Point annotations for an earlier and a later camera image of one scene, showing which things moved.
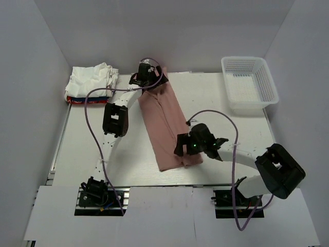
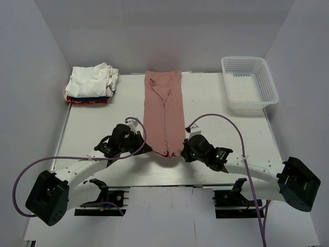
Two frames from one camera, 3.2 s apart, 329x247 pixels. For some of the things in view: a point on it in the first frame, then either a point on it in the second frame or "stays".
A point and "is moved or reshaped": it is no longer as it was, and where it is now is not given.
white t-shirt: [99, 81] stays
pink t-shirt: [165, 121] is moved or reshaped
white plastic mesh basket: [250, 83] stays
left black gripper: [153, 73] → [138, 137]
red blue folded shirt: [90, 100] stays
